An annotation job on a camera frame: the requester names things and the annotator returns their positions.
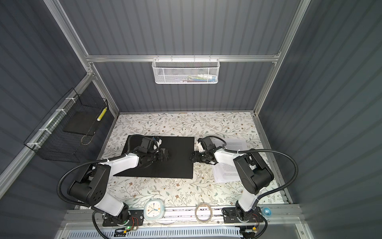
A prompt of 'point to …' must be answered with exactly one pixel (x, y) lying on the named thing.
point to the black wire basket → (50, 142)
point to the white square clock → (154, 209)
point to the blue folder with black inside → (180, 165)
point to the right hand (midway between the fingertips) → (195, 159)
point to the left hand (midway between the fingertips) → (166, 155)
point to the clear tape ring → (196, 210)
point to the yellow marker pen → (101, 116)
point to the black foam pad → (82, 122)
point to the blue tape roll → (267, 211)
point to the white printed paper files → (225, 173)
